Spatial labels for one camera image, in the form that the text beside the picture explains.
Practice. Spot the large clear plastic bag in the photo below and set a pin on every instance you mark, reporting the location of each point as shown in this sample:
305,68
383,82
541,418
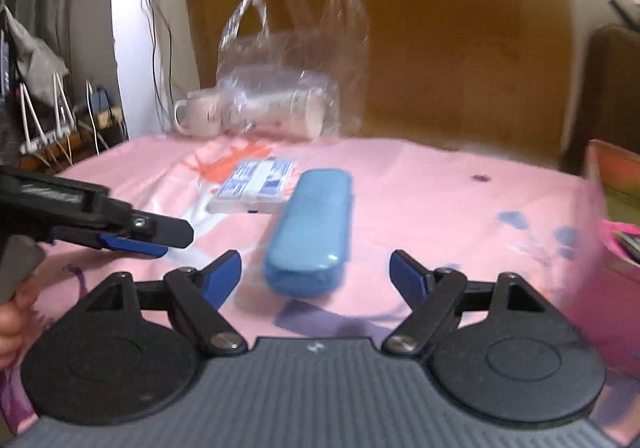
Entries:
300,52

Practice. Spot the blue hard case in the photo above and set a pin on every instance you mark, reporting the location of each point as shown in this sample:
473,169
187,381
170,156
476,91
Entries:
310,228

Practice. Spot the pink printed bed sheet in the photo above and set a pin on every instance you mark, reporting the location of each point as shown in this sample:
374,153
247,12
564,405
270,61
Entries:
425,198

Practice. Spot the white power strip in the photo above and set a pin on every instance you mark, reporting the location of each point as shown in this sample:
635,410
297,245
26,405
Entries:
45,140

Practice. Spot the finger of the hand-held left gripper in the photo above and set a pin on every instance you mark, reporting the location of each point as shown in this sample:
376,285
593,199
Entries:
130,245
160,230

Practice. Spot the white mug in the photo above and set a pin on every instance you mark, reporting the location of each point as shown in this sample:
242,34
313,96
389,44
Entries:
200,115

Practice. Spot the wooden headboard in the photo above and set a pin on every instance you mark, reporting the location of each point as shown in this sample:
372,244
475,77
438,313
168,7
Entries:
450,52

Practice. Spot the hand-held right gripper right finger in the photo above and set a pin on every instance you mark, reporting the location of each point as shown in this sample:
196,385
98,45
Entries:
407,275

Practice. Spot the person's left hand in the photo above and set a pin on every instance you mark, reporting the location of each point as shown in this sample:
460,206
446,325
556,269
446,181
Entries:
12,333

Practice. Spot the white paper cup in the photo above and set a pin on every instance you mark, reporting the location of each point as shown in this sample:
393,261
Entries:
300,112

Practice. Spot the black power adapter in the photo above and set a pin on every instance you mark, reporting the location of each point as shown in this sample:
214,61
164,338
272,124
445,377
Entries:
103,100

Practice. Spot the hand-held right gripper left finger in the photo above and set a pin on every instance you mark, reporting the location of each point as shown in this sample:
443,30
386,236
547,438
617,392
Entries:
222,278

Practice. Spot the pink tin box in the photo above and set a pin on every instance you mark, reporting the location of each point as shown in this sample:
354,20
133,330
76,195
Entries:
620,318

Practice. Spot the blue and white tissue packet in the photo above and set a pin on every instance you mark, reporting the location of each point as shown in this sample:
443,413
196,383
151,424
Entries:
250,185

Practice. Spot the grey cloth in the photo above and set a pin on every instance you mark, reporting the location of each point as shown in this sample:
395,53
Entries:
30,47

